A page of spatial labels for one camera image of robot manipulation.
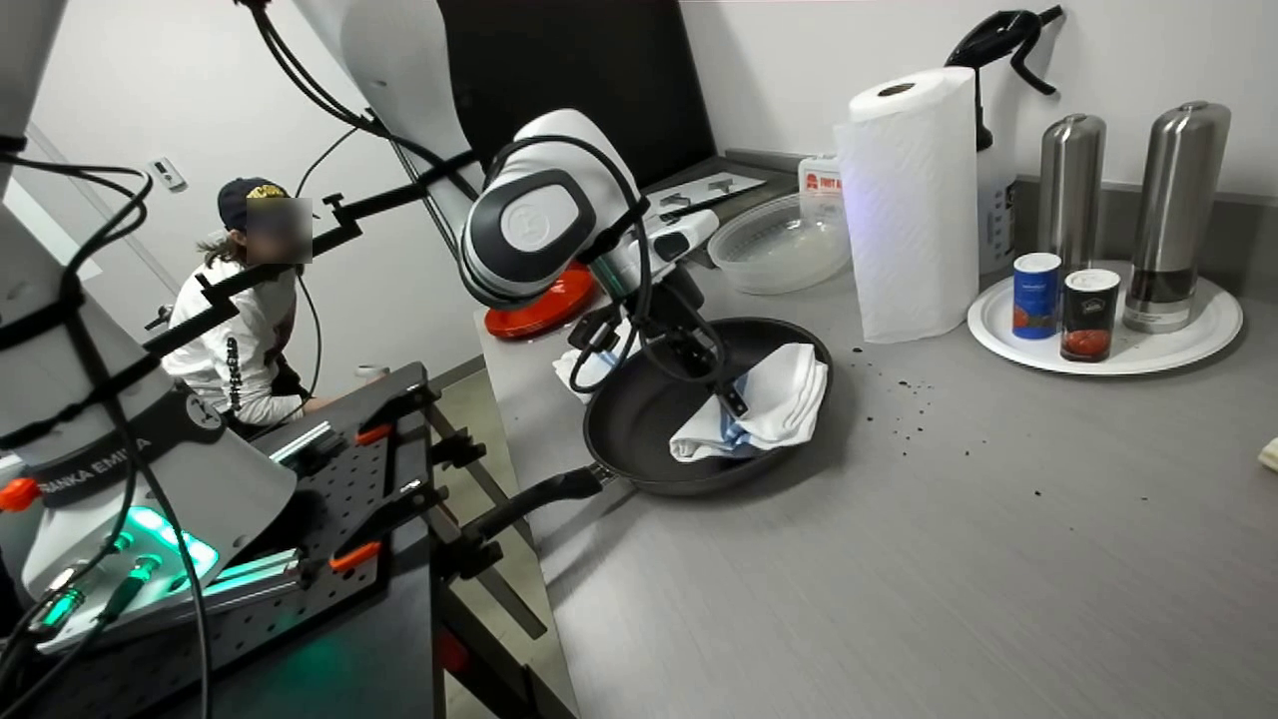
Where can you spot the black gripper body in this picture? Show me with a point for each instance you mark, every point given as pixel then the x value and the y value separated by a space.
pixel 671 328

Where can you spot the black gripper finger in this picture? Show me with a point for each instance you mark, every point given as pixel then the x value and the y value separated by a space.
pixel 710 382
pixel 734 397

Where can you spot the white towel blue stripes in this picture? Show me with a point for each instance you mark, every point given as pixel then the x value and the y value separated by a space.
pixel 782 408

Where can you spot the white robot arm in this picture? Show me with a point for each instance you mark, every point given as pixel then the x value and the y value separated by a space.
pixel 115 542

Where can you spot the black frying pan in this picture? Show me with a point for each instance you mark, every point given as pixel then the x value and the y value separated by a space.
pixel 645 434

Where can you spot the white paper towel roll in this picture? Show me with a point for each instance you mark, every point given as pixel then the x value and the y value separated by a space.
pixel 911 204

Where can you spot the small white blue-striped cloth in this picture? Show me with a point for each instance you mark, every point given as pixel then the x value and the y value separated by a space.
pixel 585 372

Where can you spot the clear glass bowl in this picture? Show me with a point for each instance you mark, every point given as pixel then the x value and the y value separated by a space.
pixel 776 248

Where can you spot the flat grey tray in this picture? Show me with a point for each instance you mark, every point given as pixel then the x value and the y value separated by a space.
pixel 699 195

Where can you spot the black monitor panel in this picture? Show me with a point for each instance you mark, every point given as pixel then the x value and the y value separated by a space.
pixel 622 63

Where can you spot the blue spice jar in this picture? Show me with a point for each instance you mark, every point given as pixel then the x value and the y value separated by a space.
pixel 1035 293

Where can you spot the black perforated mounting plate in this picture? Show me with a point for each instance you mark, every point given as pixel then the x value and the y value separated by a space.
pixel 272 593

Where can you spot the red spice jar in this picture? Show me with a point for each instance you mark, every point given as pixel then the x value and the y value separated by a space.
pixel 1089 313

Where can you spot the steel grinder left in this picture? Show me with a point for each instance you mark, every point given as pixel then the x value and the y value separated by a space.
pixel 1073 185

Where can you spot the person with black cap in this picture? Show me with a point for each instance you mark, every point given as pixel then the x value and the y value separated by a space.
pixel 237 365

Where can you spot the round white tray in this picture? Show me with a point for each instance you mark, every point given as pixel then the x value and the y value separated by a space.
pixel 1216 321

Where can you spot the tall steel grinder right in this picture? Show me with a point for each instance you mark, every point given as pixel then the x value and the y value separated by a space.
pixel 1184 160

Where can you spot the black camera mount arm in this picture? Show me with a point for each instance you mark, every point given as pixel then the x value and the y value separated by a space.
pixel 350 219

